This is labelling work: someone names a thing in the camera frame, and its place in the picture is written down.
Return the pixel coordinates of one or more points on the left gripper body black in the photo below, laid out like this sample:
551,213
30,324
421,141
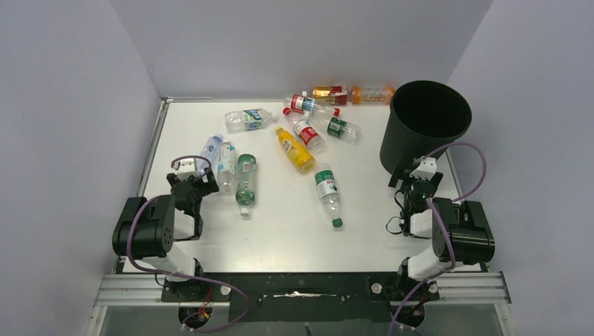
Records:
202,188

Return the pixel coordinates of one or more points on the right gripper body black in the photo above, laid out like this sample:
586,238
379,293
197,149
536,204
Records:
408,181

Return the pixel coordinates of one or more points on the clear bottle white blue label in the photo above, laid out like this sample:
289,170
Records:
226,167

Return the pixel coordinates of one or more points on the clear blue water bottle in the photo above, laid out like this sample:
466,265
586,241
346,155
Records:
211,149

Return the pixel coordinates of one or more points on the green tea bottle white cap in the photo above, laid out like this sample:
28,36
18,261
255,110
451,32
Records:
245,195

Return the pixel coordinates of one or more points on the clear bottle green label green cap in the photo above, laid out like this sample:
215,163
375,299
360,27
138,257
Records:
328,193

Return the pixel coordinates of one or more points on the yellow juice bottle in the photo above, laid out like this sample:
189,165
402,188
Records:
299,155

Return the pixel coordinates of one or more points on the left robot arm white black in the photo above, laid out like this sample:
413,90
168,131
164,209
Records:
145,231

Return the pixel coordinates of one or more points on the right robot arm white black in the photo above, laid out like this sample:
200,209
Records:
458,230

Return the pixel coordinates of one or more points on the black ribbed plastic bin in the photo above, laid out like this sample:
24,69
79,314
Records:
423,116

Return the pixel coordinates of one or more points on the clear bottle blue green label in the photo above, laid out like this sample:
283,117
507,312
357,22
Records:
248,120

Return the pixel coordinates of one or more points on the clear bottle dark green label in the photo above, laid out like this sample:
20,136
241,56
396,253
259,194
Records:
336,127

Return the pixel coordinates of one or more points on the orange drink bottle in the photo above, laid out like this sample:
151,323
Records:
374,95

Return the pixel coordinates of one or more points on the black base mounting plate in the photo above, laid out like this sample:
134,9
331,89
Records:
307,297

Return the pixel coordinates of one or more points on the red gold label bottle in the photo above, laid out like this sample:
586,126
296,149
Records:
334,95

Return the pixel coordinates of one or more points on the clear bottle red blue label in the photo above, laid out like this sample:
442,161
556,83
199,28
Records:
304,104

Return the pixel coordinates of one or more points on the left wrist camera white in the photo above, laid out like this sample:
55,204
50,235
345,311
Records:
186,168

